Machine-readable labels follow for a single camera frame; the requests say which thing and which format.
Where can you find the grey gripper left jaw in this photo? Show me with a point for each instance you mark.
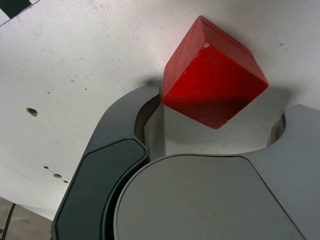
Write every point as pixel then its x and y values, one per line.
pixel 100 175

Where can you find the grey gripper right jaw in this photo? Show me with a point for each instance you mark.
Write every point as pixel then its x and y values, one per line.
pixel 212 200

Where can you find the red cube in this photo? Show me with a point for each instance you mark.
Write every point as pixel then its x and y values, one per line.
pixel 212 75

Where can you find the black tape strip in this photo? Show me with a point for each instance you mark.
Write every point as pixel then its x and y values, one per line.
pixel 12 7

